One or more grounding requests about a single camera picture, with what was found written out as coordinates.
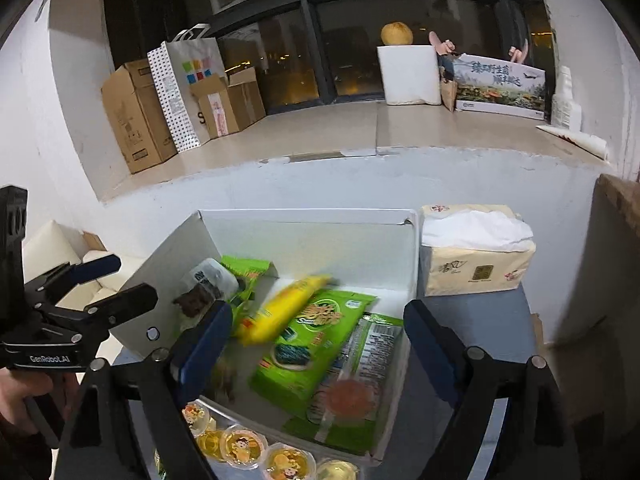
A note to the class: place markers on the rolled white paper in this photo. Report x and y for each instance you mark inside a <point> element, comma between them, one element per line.
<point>575,141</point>

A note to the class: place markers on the person's left hand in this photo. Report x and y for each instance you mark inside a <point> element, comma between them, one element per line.
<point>20,392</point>

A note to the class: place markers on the white leather sofa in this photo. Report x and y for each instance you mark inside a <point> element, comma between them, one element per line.
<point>50,245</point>

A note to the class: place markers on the small open cardboard box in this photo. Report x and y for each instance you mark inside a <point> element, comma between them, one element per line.
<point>235,100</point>

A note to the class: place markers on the small brown paper bag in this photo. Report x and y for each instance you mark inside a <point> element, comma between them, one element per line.
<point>447,95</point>

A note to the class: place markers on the green packet with white label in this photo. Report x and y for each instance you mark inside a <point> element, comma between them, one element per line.
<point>380,345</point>

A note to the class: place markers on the yellow pomelo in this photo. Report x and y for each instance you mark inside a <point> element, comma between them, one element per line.
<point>397,35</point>

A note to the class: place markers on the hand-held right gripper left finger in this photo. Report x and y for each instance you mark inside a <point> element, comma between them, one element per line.
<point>205,350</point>

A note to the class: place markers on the white foam box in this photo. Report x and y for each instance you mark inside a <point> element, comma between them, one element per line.
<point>407,75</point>

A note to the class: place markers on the large cardboard box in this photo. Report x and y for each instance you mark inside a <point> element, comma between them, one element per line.
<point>135,115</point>

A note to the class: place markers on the yellow tissue pack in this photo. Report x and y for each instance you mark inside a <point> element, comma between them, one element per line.
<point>475,265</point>

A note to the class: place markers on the white storage box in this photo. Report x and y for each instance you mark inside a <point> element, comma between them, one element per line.
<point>310,240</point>

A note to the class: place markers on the pink plastic toy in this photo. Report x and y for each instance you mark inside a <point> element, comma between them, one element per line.
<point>441,42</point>
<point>520,52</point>

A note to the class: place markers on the clear packet of dark snack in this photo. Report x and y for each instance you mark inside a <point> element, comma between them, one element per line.
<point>200,290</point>

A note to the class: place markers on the green seaweed snack packet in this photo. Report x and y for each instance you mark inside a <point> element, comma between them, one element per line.
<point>247,267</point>
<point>310,350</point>

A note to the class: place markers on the yellow snack packet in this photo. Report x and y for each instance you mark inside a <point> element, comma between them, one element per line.
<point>280,310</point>

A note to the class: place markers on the cardboard boxes on floor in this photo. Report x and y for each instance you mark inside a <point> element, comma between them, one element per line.
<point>537,330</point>

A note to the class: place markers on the wooden counter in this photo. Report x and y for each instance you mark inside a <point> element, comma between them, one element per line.
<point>620,200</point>

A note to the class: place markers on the white dotted paper bag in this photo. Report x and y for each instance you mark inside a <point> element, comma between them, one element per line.
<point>185,90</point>

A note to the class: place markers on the yellow jelly cup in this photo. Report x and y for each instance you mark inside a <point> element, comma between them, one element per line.
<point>289,462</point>
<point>337,471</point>
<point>210,444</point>
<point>245,447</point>
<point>196,417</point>

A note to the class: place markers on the flat cardboard piece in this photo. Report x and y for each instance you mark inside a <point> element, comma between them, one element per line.
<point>94,241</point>

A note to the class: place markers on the white spray bottle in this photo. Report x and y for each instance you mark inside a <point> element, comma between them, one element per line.
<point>567,100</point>

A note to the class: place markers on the orange jelly cup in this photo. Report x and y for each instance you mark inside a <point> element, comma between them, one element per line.
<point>350,395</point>

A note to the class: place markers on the blue-grey table mat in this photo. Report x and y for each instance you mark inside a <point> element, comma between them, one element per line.
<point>475,320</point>

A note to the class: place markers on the dark window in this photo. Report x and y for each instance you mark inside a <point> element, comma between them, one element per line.
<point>340,20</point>

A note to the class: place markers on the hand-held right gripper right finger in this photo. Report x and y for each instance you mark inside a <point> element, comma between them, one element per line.
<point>430,355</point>

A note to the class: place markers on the landscape printed carton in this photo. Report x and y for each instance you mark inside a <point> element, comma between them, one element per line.
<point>500,87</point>

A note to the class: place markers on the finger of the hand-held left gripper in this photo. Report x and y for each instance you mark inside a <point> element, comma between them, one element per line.
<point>95,266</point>
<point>130,300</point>

